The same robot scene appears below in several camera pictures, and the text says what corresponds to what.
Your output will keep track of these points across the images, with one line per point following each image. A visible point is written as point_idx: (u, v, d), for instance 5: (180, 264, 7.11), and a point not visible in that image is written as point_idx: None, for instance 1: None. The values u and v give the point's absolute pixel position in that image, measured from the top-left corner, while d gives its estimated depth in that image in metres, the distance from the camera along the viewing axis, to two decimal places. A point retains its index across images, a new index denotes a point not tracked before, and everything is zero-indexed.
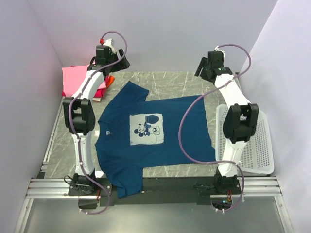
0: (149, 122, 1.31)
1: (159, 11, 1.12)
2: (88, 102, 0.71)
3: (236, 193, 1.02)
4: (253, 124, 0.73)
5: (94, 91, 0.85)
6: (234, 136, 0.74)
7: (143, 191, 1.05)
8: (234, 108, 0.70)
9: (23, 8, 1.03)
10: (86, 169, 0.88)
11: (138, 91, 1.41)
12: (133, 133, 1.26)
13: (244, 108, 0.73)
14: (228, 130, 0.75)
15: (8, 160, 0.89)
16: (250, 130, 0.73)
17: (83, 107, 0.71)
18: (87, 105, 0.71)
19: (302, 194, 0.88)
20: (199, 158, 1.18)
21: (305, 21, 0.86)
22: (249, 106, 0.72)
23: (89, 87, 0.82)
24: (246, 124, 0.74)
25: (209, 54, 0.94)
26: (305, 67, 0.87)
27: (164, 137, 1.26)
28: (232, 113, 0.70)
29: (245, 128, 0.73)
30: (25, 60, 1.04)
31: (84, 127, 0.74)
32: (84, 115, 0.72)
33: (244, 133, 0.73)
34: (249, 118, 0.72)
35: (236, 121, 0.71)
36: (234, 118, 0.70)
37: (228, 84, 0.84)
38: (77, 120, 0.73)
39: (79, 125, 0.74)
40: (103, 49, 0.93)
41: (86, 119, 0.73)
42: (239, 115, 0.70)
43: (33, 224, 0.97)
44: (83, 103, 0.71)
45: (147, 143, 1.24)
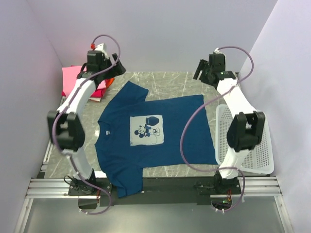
0: (149, 124, 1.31)
1: (159, 11, 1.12)
2: (75, 116, 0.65)
3: (236, 193, 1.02)
4: (260, 133, 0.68)
5: (83, 102, 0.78)
6: (238, 146, 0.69)
7: (143, 191, 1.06)
8: (239, 118, 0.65)
9: (22, 8, 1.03)
10: (84, 174, 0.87)
11: (138, 92, 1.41)
12: (133, 133, 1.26)
13: (250, 115, 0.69)
14: (232, 139, 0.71)
15: (8, 160, 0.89)
16: (255, 140, 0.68)
17: (70, 123, 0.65)
18: (74, 120, 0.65)
19: (302, 194, 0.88)
20: (200, 158, 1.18)
21: (304, 21, 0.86)
22: (255, 113, 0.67)
23: (77, 97, 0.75)
24: (251, 132, 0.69)
25: (210, 57, 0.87)
26: (305, 67, 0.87)
27: (164, 137, 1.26)
28: (237, 123, 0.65)
29: (250, 137, 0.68)
30: (25, 60, 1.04)
31: (72, 144, 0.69)
32: (71, 132, 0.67)
33: (250, 142, 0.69)
34: (254, 127, 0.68)
35: (241, 131, 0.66)
36: (239, 128, 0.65)
37: (232, 90, 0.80)
38: (63, 137, 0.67)
39: (67, 142, 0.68)
40: (95, 55, 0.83)
41: (74, 135, 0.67)
42: (244, 124, 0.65)
43: (33, 224, 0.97)
44: (70, 117, 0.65)
45: (147, 143, 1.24)
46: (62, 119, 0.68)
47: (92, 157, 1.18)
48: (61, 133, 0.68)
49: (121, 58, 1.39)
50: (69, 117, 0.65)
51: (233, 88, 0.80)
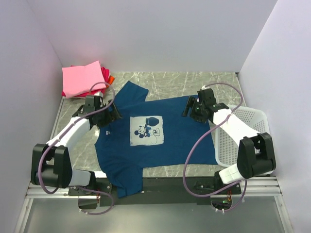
0: (149, 124, 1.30)
1: (159, 11, 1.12)
2: (64, 150, 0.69)
3: (236, 193, 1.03)
4: (271, 156, 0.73)
5: (75, 137, 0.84)
6: (253, 174, 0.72)
7: (143, 191, 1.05)
8: (246, 143, 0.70)
9: (22, 8, 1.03)
10: (84, 183, 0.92)
11: (137, 92, 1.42)
12: (133, 134, 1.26)
13: (255, 138, 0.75)
14: (243, 169, 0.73)
15: (7, 160, 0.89)
16: (268, 163, 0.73)
17: (58, 158, 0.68)
18: (62, 154, 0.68)
19: (303, 193, 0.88)
20: (200, 158, 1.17)
21: (305, 20, 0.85)
22: (260, 135, 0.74)
23: (69, 134, 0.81)
24: (263, 157, 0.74)
25: (200, 93, 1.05)
26: (305, 67, 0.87)
27: (164, 137, 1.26)
28: (245, 149, 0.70)
29: (263, 161, 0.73)
30: (25, 60, 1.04)
31: (55, 183, 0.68)
32: (57, 169, 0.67)
33: (264, 167, 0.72)
34: (265, 151, 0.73)
35: (252, 158, 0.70)
36: (249, 154, 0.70)
37: (228, 118, 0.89)
38: (47, 174, 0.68)
39: (51, 180, 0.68)
40: (93, 98, 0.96)
41: (58, 172, 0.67)
42: (252, 149, 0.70)
43: (33, 224, 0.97)
44: (58, 151, 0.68)
45: (147, 143, 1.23)
46: (50, 153, 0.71)
47: (92, 157, 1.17)
48: (45, 170, 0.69)
49: (121, 58, 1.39)
50: (58, 152, 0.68)
51: (229, 116, 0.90)
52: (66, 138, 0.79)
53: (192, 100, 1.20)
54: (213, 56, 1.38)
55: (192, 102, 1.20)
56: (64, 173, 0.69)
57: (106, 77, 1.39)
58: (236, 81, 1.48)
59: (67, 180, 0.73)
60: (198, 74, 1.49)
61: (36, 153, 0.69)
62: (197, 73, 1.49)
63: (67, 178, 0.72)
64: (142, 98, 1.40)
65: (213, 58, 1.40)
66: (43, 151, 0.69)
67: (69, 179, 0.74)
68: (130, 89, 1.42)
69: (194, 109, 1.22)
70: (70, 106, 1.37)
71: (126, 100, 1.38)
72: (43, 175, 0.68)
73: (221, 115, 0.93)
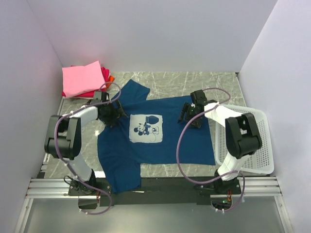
0: (149, 123, 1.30)
1: (159, 11, 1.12)
2: (77, 119, 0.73)
3: (236, 193, 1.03)
4: (256, 132, 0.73)
5: (84, 118, 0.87)
6: (240, 153, 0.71)
7: (142, 191, 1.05)
8: (230, 121, 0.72)
9: (22, 8, 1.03)
10: (83, 177, 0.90)
11: (138, 91, 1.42)
12: (132, 131, 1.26)
13: (240, 119, 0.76)
14: (232, 147, 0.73)
15: (7, 160, 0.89)
16: (255, 141, 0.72)
17: (73, 125, 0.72)
18: (76, 122, 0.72)
19: (303, 193, 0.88)
20: (198, 158, 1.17)
21: (305, 20, 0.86)
22: (244, 115, 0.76)
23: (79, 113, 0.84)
24: (249, 135, 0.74)
25: (193, 94, 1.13)
26: (305, 67, 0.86)
27: (163, 136, 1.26)
28: (230, 125, 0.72)
29: (250, 139, 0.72)
30: (25, 60, 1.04)
31: (67, 151, 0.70)
32: (70, 135, 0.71)
33: (250, 144, 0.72)
34: (250, 129, 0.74)
35: (237, 134, 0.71)
36: (233, 130, 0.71)
37: (215, 108, 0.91)
38: (60, 142, 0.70)
39: (64, 147, 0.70)
40: (101, 92, 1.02)
41: (70, 138, 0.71)
42: (236, 125, 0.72)
43: (32, 224, 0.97)
44: (73, 120, 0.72)
45: (146, 141, 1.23)
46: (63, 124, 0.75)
47: (93, 157, 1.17)
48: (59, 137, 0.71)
49: (121, 58, 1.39)
50: (72, 121, 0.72)
51: (217, 107, 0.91)
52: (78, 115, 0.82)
53: (187, 105, 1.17)
54: (213, 56, 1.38)
55: (187, 108, 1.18)
56: (77, 141, 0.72)
57: (106, 77, 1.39)
58: (236, 81, 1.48)
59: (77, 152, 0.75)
60: (198, 74, 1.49)
61: (52, 121, 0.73)
62: (198, 73, 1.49)
63: (77, 150, 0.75)
64: (143, 97, 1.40)
65: (213, 58, 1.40)
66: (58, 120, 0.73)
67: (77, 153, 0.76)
68: (131, 88, 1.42)
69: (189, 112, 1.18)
70: (70, 106, 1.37)
71: (126, 100, 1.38)
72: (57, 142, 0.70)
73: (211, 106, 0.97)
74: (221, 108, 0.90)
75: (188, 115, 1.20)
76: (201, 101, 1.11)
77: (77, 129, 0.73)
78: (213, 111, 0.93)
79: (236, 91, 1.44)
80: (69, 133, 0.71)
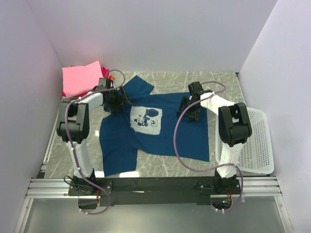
0: (148, 115, 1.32)
1: (159, 11, 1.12)
2: (85, 105, 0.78)
3: (236, 193, 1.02)
4: (247, 121, 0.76)
5: (92, 104, 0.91)
6: (232, 139, 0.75)
7: (142, 191, 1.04)
8: (223, 108, 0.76)
9: (22, 8, 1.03)
10: (85, 173, 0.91)
11: (143, 87, 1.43)
12: (132, 121, 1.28)
13: (233, 108, 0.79)
14: (224, 134, 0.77)
15: (7, 160, 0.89)
16: (245, 129, 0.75)
17: (81, 110, 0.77)
18: (84, 108, 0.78)
19: (303, 193, 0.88)
20: (194, 153, 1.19)
21: (305, 20, 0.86)
22: (236, 105, 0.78)
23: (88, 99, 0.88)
24: (240, 124, 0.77)
25: (190, 86, 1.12)
26: (305, 67, 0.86)
27: (161, 128, 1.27)
28: (222, 113, 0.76)
29: (241, 127, 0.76)
30: (25, 60, 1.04)
31: (77, 133, 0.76)
32: (79, 119, 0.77)
33: (241, 132, 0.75)
34: (240, 117, 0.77)
35: (229, 121, 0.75)
36: (225, 117, 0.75)
37: (212, 97, 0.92)
38: (71, 125, 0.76)
39: (75, 130, 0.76)
40: (106, 79, 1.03)
41: (80, 122, 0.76)
42: (229, 113, 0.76)
43: (32, 224, 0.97)
44: (81, 106, 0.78)
45: (144, 132, 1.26)
46: (73, 109, 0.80)
47: (93, 157, 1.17)
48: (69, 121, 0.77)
49: (121, 58, 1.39)
50: (80, 106, 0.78)
51: (212, 96, 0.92)
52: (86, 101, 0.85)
53: (185, 98, 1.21)
54: (213, 56, 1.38)
55: (185, 100, 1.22)
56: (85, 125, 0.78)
57: None
58: (236, 81, 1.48)
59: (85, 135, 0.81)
60: (198, 74, 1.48)
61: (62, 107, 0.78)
62: (198, 73, 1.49)
63: (86, 133, 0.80)
64: (146, 94, 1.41)
65: (213, 58, 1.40)
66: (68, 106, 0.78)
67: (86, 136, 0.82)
68: (137, 84, 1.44)
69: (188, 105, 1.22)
70: None
71: (129, 93, 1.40)
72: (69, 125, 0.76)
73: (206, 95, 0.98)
74: (216, 97, 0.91)
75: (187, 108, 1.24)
76: (198, 91, 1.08)
77: (86, 113, 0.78)
78: (208, 101, 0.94)
79: (236, 91, 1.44)
80: (78, 118, 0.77)
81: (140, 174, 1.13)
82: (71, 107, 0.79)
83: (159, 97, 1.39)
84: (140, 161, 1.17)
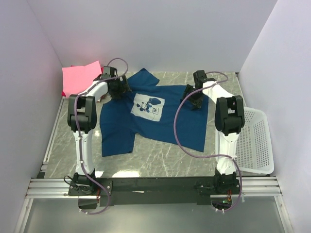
0: (151, 103, 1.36)
1: (159, 11, 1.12)
2: (92, 99, 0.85)
3: (236, 193, 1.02)
4: (241, 113, 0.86)
5: (97, 95, 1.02)
6: (225, 127, 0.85)
7: (142, 191, 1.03)
8: (220, 100, 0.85)
9: (23, 8, 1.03)
10: (87, 168, 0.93)
11: (149, 80, 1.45)
12: (135, 107, 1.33)
13: (231, 100, 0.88)
14: (218, 123, 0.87)
15: (7, 160, 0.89)
16: (239, 120, 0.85)
17: (89, 103, 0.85)
18: (91, 101, 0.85)
19: (303, 193, 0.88)
20: (193, 142, 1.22)
21: (305, 20, 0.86)
22: (233, 97, 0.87)
23: (93, 91, 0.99)
24: (235, 115, 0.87)
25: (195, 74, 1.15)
26: (305, 67, 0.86)
27: (161, 116, 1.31)
28: (219, 104, 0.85)
29: (234, 118, 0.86)
30: (25, 60, 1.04)
31: (87, 124, 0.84)
32: (88, 112, 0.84)
33: (234, 123, 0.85)
34: (236, 109, 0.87)
35: (224, 111, 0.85)
36: (222, 108, 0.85)
37: (214, 87, 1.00)
38: (80, 117, 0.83)
39: (84, 121, 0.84)
40: (109, 68, 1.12)
41: (89, 115, 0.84)
42: (225, 105, 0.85)
43: (32, 224, 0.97)
44: (89, 99, 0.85)
45: (144, 117, 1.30)
46: (81, 103, 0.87)
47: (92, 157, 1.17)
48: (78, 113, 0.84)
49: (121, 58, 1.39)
50: (87, 100, 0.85)
51: (214, 85, 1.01)
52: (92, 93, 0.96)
53: (189, 87, 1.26)
54: (213, 56, 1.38)
55: (189, 89, 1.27)
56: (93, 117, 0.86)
57: None
58: (236, 81, 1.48)
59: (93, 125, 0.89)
60: None
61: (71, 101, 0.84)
62: None
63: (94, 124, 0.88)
64: (152, 86, 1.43)
65: (213, 58, 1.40)
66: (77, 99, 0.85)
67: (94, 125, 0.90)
68: (143, 76, 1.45)
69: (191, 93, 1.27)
70: None
71: (134, 83, 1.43)
72: (78, 118, 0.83)
73: (209, 83, 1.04)
74: (217, 87, 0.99)
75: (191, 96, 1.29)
76: (202, 78, 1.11)
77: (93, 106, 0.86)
78: (210, 89, 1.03)
79: (236, 91, 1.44)
80: (86, 110, 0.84)
81: (140, 174, 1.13)
82: (78, 100, 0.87)
83: (160, 93, 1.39)
84: (140, 161, 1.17)
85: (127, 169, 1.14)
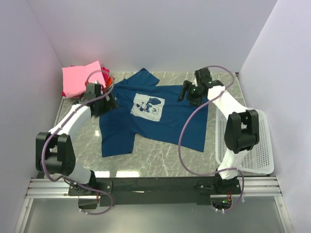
0: (151, 103, 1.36)
1: (159, 11, 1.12)
2: (66, 138, 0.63)
3: (236, 193, 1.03)
4: (256, 130, 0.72)
5: (77, 125, 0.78)
6: (237, 147, 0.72)
7: (142, 191, 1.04)
8: (233, 117, 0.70)
9: (23, 8, 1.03)
10: (82, 182, 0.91)
11: (149, 80, 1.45)
12: (135, 107, 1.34)
13: (243, 114, 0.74)
14: (230, 141, 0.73)
15: (7, 160, 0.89)
16: (253, 138, 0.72)
17: (61, 145, 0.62)
18: (64, 142, 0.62)
19: (303, 194, 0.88)
20: (193, 142, 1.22)
21: (305, 21, 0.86)
22: (248, 112, 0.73)
23: (70, 122, 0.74)
24: (248, 132, 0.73)
25: (197, 73, 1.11)
26: (305, 67, 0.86)
27: (161, 116, 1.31)
28: (232, 122, 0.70)
29: (248, 136, 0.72)
30: (25, 60, 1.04)
31: (60, 171, 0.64)
32: (61, 157, 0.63)
33: (248, 141, 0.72)
34: (250, 125, 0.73)
35: (238, 130, 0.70)
36: (235, 126, 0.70)
37: (221, 96, 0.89)
38: (50, 163, 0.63)
39: (55, 167, 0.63)
40: (94, 85, 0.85)
41: (62, 159, 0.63)
42: (239, 123, 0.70)
43: (32, 224, 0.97)
44: (60, 139, 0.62)
45: (144, 117, 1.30)
46: (53, 141, 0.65)
47: (92, 157, 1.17)
48: (48, 157, 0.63)
49: (121, 58, 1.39)
50: (60, 139, 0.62)
51: (223, 93, 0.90)
52: (69, 126, 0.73)
53: (188, 83, 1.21)
54: (213, 56, 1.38)
55: (188, 86, 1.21)
56: (67, 160, 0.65)
57: (106, 77, 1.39)
58: (236, 81, 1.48)
59: (70, 167, 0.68)
60: None
61: (39, 142, 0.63)
62: None
63: (71, 164, 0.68)
64: (151, 86, 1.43)
65: (213, 58, 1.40)
66: (46, 139, 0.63)
67: (71, 164, 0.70)
68: (143, 76, 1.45)
69: (190, 91, 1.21)
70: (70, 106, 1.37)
71: (133, 83, 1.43)
72: (47, 163, 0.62)
73: (215, 91, 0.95)
74: (226, 95, 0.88)
75: (190, 94, 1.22)
76: (205, 79, 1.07)
77: (67, 148, 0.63)
78: (217, 99, 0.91)
79: (236, 91, 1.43)
80: (58, 154, 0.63)
81: (140, 174, 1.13)
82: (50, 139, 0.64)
83: (160, 93, 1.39)
84: (140, 161, 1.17)
85: (127, 169, 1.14)
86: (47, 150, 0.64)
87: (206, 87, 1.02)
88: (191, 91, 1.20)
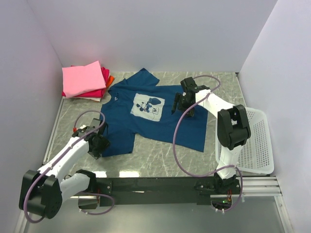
0: (151, 103, 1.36)
1: (159, 11, 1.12)
2: (53, 182, 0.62)
3: (236, 193, 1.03)
4: (247, 124, 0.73)
5: (71, 161, 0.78)
6: (232, 142, 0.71)
7: (142, 191, 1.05)
8: (222, 113, 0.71)
9: (22, 8, 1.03)
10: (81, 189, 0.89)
11: (148, 80, 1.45)
12: (135, 107, 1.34)
13: (232, 111, 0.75)
14: (223, 138, 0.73)
15: (7, 161, 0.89)
16: (245, 132, 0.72)
17: (47, 189, 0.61)
18: (50, 187, 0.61)
19: (303, 193, 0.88)
20: (193, 143, 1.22)
21: (305, 20, 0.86)
22: (235, 107, 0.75)
23: (64, 158, 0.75)
24: (239, 127, 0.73)
25: (183, 83, 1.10)
26: (305, 67, 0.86)
27: (161, 116, 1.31)
28: (222, 118, 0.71)
29: (240, 131, 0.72)
30: (25, 59, 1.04)
31: (40, 213, 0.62)
32: (44, 200, 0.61)
33: (240, 137, 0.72)
34: (240, 120, 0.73)
35: (229, 126, 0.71)
36: (225, 122, 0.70)
37: (208, 97, 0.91)
38: (34, 203, 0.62)
39: (36, 209, 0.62)
40: (98, 121, 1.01)
41: (45, 203, 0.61)
42: (229, 118, 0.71)
43: (32, 224, 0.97)
44: (48, 182, 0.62)
45: (144, 117, 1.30)
46: (42, 181, 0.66)
47: (92, 157, 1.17)
48: (33, 197, 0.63)
49: (120, 58, 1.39)
50: (47, 182, 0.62)
51: (209, 95, 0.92)
52: (60, 165, 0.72)
53: (179, 95, 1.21)
54: (212, 56, 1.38)
55: (179, 97, 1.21)
56: (51, 203, 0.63)
57: (106, 77, 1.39)
58: (236, 81, 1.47)
59: (54, 210, 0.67)
60: (198, 74, 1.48)
61: (26, 181, 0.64)
62: (197, 73, 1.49)
63: (54, 207, 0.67)
64: (151, 86, 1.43)
65: (213, 58, 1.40)
66: (34, 179, 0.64)
67: (57, 206, 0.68)
68: (143, 76, 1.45)
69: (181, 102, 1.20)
70: (70, 106, 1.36)
71: (133, 83, 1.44)
72: (30, 203, 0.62)
73: (201, 93, 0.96)
74: (212, 96, 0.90)
75: (181, 104, 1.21)
76: (191, 87, 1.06)
77: (52, 192, 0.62)
78: (205, 101, 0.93)
79: (236, 91, 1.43)
80: (42, 197, 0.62)
81: (140, 174, 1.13)
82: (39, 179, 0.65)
83: (159, 93, 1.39)
84: (140, 161, 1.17)
85: (127, 169, 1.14)
86: (33, 189, 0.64)
87: (193, 92, 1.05)
88: (181, 102, 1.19)
